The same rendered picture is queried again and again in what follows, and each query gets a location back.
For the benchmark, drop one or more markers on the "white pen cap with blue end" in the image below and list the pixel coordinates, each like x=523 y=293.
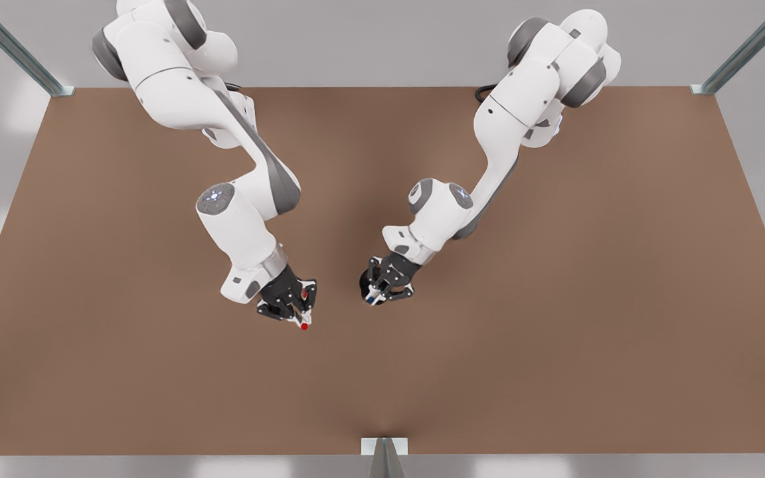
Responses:
x=374 y=297

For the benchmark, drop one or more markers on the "white pen with red tip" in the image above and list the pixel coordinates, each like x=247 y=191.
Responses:
x=303 y=322

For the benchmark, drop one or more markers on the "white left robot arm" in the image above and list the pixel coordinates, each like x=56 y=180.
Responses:
x=509 y=133

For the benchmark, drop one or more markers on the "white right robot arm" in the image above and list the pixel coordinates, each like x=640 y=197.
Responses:
x=236 y=226

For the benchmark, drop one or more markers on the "silver frame post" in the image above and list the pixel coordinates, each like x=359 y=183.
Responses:
x=748 y=50
x=384 y=458
x=17 y=53

